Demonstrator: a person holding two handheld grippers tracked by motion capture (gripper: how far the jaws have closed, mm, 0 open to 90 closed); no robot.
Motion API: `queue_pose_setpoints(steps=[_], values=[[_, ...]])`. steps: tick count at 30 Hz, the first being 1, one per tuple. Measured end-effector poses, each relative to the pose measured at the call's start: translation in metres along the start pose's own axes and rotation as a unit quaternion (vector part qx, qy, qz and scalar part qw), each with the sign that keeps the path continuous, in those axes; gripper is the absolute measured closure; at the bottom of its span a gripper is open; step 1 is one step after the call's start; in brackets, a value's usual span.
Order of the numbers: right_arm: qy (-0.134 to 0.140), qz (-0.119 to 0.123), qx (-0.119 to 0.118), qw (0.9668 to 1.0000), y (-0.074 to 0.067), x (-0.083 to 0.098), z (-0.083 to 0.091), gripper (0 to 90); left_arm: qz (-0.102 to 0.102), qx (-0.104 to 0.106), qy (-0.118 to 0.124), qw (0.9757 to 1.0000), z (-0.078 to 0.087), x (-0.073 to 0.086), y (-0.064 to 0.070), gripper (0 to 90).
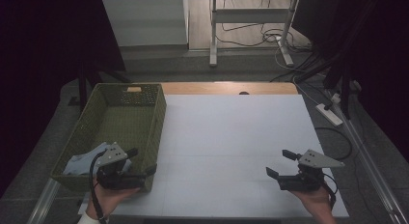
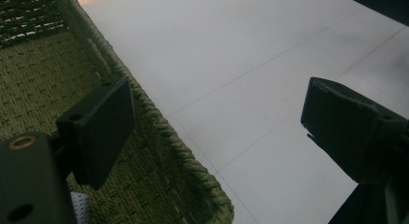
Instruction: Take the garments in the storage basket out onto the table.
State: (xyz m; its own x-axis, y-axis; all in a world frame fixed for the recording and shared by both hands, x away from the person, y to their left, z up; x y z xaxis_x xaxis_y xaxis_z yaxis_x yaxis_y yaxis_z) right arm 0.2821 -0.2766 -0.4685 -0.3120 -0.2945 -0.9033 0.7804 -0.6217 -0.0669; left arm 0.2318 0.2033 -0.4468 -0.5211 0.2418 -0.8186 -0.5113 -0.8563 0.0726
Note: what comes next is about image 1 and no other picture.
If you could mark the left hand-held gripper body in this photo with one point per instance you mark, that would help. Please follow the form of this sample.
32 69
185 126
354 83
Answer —
112 156

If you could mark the white panel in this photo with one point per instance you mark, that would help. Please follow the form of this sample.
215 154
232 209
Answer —
144 21

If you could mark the person's right hand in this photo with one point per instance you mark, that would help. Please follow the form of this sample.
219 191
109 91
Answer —
318 204

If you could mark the long aluminium rail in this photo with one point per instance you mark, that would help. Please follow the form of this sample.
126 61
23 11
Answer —
368 159

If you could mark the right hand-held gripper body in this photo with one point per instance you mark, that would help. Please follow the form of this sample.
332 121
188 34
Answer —
316 160

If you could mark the short aluminium rail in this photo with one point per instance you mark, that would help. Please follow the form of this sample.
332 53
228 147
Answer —
45 200

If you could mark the black metal stand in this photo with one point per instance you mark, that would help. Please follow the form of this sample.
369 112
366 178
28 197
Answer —
82 89

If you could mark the light blue knitted garment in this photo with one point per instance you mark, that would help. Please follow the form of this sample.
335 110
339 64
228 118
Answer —
80 164

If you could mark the wide black curtain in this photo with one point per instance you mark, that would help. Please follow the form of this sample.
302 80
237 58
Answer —
38 56

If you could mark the narrow black curtain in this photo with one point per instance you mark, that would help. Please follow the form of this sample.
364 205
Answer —
379 40

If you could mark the green woven basket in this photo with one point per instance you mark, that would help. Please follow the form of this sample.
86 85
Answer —
128 121

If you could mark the white power strip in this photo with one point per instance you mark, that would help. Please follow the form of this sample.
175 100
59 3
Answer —
329 115

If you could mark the person's left hand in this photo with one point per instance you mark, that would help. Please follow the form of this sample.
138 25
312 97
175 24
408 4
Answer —
107 200

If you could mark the white metal stand frame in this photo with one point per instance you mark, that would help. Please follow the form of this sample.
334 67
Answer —
250 15

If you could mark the white plug adapter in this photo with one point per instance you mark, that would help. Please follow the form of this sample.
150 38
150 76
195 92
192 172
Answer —
336 98

